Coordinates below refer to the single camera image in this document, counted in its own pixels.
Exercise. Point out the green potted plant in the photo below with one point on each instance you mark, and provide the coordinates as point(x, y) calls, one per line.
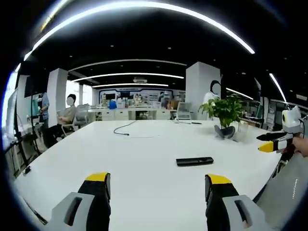
point(225, 115)

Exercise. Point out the black tripod stand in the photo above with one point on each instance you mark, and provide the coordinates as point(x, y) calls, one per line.
point(24, 142)

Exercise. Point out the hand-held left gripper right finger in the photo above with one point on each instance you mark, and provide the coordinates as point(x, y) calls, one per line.
point(221, 204)

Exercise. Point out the person's right hand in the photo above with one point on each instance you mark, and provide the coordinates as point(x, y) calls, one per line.
point(302, 145)

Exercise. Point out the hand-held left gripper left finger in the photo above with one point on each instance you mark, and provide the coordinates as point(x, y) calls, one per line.
point(96, 204)

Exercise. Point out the grey office chair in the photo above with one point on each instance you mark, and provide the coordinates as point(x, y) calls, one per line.
point(184, 111)
point(80, 115)

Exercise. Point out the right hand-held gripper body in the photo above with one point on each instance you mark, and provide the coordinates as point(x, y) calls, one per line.
point(292, 120)

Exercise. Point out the black remote control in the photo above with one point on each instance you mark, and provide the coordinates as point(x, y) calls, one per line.
point(194, 161)

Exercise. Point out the small black clip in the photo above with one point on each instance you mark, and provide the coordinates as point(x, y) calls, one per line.
point(27, 170)

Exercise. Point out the clear plastic cup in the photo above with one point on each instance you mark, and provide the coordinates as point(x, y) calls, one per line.
point(243, 133)

